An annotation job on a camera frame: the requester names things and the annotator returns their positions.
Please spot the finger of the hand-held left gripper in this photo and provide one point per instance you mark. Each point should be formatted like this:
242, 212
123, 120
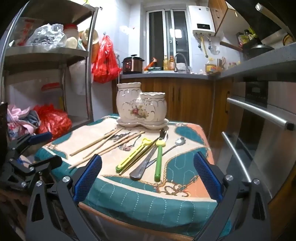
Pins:
47, 163
40, 138

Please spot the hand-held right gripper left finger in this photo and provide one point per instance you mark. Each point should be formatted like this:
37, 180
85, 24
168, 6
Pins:
89, 178

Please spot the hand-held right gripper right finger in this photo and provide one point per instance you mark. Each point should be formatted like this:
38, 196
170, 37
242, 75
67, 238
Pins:
207, 178

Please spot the flower-shaped steel spoon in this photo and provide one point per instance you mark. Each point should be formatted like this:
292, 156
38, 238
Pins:
180, 141

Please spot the green plastic tulip utensil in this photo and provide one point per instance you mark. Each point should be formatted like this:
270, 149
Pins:
158, 166

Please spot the stainless steel spoon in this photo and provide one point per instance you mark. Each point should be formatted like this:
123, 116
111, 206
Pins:
162, 133

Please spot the white floral ceramic utensil holder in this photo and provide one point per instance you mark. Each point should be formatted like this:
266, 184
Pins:
138, 105

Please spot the crumpled red plastic bag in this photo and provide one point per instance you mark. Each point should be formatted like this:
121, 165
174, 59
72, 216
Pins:
54, 121

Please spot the plastic container with red lid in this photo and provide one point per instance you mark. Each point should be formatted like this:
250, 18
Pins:
51, 91

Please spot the printed quilted cloth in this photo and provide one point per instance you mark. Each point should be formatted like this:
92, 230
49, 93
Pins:
143, 201

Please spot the yellow plastic tulip utensil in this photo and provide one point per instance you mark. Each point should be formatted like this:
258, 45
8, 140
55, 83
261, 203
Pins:
145, 141

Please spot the stainless steel oven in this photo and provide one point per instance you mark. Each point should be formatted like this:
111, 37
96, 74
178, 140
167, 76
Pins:
266, 139

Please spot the white plastic bag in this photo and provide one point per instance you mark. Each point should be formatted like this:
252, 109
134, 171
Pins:
77, 76

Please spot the white ceramic saucer tray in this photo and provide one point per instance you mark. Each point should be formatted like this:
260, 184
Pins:
143, 125

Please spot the wooden base cabinets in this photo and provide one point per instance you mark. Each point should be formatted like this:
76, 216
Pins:
185, 99

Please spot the metal shelf rack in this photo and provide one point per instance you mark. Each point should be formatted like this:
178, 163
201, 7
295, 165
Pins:
46, 54

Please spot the cream plastic lid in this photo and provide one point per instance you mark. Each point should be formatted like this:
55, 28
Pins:
71, 42

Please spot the hanging red plastic bag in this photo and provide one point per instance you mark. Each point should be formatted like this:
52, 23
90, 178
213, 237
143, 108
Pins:
105, 60

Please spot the red printed packet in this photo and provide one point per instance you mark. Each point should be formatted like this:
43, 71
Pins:
25, 30

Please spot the clear plastic bag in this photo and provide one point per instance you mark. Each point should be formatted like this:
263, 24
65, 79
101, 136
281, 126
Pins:
46, 34

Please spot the yellow tin can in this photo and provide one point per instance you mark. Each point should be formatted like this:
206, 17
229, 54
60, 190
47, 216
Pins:
211, 68

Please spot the plastic jar with red lid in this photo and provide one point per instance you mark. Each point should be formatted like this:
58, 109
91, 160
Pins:
70, 30

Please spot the beige round container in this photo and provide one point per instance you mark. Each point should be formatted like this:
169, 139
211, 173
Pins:
87, 36

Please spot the holder with scissors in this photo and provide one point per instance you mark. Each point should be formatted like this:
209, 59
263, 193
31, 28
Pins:
223, 63

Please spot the dark red rice cooker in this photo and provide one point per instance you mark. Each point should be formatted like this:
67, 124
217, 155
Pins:
132, 64

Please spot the amber bottle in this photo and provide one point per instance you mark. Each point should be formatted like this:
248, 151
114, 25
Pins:
171, 63

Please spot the yellow oil bottle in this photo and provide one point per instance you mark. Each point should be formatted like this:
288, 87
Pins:
166, 63

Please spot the steel kitchen faucet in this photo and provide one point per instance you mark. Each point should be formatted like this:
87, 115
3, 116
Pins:
182, 58

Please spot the grey kitchen countertop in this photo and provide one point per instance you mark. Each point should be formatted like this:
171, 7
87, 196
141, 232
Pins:
254, 63

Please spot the orange plastic tool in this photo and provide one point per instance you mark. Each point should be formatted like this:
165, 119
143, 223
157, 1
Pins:
151, 63

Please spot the black wok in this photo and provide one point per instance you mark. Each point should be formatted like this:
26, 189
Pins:
257, 50

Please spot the sliding window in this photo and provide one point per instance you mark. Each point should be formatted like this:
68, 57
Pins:
161, 34

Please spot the white water heater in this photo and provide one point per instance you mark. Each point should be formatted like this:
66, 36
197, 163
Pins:
202, 18

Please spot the black range hood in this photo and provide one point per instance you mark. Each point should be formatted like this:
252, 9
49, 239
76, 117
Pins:
266, 16

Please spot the wooden wall cabinet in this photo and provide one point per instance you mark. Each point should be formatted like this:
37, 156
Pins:
217, 14

